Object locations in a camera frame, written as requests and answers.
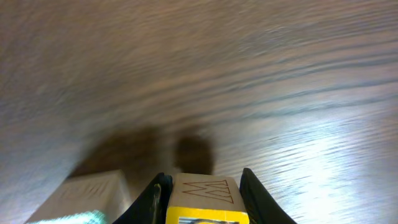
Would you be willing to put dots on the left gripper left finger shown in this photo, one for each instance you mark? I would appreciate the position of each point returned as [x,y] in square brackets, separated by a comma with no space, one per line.
[151,205]

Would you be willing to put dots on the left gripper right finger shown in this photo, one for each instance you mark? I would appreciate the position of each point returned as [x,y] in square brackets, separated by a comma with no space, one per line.
[259,203]

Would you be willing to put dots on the yellow S block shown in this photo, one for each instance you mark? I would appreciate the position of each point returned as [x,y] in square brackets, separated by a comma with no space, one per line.
[198,198]

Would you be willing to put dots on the green R block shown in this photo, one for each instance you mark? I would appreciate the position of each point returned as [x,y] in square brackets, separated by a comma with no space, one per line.
[95,198]

